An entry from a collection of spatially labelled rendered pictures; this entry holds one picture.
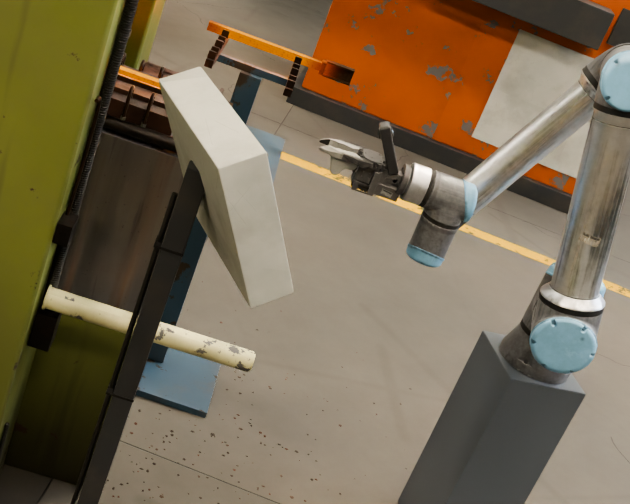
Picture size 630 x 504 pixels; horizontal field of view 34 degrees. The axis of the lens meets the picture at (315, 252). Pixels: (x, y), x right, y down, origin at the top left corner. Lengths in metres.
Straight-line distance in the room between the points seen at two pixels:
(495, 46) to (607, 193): 3.55
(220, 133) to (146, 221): 0.67
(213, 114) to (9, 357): 0.73
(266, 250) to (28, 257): 0.56
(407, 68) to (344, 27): 0.42
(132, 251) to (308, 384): 1.21
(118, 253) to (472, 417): 1.02
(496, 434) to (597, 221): 0.65
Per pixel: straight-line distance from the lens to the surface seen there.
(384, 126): 2.31
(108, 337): 2.42
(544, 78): 5.86
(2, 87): 1.92
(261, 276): 1.68
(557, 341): 2.41
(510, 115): 5.90
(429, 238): 2.39
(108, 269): 2.34
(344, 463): 3.09
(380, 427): 3.32
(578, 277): 2.38
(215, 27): 2.89
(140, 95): 2.26
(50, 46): 1.88
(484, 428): 2.67
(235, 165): 1.56
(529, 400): 2.65
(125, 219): 2.28
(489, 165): 2.48
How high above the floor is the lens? 1.74
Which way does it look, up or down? 24 degrees down
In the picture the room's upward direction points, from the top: 22 degrees clockwise
